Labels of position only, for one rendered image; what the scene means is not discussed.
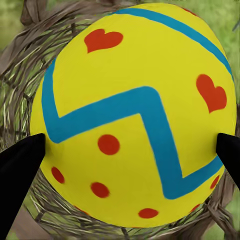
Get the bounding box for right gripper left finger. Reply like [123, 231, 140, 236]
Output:
[0, 133, 45, 240]

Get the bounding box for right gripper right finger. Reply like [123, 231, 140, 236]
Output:
[216, 133, 240, 190]

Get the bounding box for easter egg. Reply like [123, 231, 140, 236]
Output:
[29, 2, 237, 229]

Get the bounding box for wicker basket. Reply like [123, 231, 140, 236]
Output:
[0, 0, 240, 240]

